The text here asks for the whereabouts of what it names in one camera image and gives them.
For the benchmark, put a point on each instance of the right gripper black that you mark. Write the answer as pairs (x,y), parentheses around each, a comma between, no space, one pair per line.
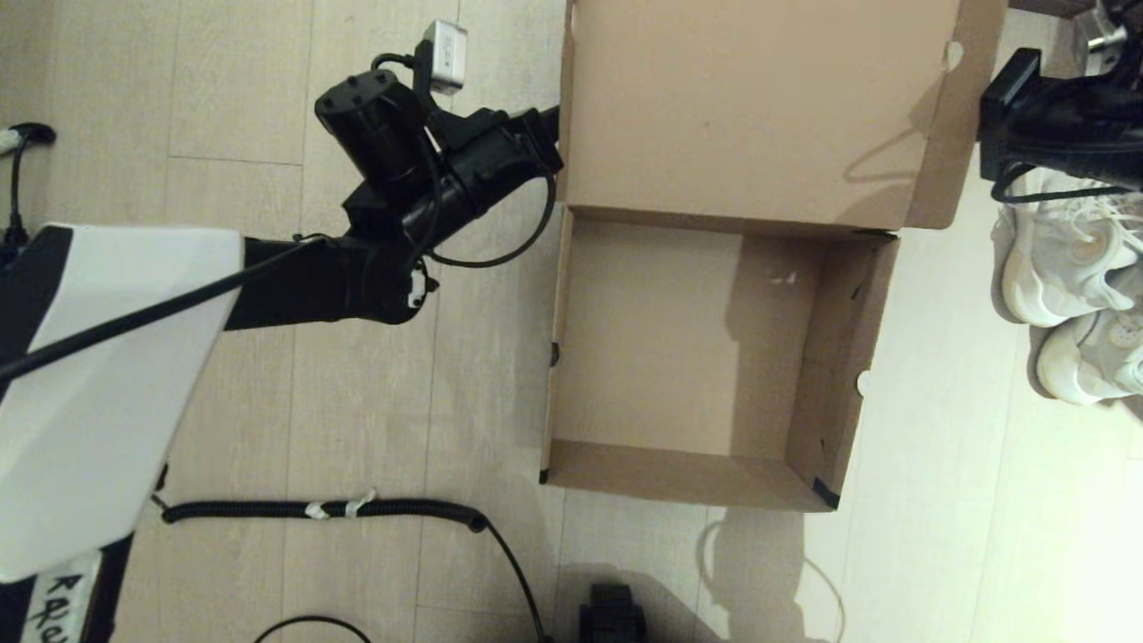
(1063,125)

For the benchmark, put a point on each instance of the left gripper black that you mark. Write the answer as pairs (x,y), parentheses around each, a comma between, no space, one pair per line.
(487,170)

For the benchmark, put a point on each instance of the white sneaker yellow insole logo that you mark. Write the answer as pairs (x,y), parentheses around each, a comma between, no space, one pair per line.
(1054,277)

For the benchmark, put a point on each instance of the white mesh sneaker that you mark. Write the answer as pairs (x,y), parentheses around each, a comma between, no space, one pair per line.
(1085,366)

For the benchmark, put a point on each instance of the brown cardboard shoe box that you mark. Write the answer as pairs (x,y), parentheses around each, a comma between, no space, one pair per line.
(670,357)

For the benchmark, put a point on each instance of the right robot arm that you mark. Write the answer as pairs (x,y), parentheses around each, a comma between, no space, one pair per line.
(1125,18)

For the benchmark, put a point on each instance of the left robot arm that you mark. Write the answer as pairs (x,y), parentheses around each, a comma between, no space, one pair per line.
(107,375)

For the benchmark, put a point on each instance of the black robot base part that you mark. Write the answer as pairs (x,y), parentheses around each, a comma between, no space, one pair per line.
(612,616)

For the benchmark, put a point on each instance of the white socket plug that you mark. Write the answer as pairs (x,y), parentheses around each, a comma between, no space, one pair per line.
(9,141)

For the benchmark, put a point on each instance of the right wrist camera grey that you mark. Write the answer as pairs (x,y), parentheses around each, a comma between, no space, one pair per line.
(1105,37)

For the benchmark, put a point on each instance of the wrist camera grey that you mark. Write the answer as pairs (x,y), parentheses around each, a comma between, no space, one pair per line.
(445,55)
(1105,37)

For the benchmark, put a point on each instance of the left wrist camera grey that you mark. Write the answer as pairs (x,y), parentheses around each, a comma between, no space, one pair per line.
(445,55)

